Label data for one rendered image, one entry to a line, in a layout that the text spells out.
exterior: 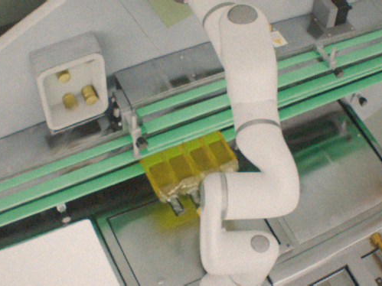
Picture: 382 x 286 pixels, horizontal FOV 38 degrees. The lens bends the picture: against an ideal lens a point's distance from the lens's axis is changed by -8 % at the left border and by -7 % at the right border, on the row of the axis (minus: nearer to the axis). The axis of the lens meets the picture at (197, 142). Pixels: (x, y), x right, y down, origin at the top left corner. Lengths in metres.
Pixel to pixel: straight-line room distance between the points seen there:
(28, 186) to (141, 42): 0.49
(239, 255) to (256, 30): 0.41
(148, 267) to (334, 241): 0.53
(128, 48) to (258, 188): 0.68
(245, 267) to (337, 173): 0.83
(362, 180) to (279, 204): 0.84
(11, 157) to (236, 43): 0.78
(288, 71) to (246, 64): 0.65
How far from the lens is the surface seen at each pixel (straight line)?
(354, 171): 1.88
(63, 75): 1.47
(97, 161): 1.58
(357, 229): 1.74
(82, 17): 1.45
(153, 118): 1.54
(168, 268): 1.60
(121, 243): 1.64
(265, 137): 1.04
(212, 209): 1.04
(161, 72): 1.61
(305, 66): 1.71
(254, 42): 1.07
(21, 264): 1.65
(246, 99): 1.07
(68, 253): 1.64
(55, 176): 1.58
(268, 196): 1.05
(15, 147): 1.63
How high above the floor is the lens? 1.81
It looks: 31 degrees down
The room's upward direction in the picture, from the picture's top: 149 degrees clockwise
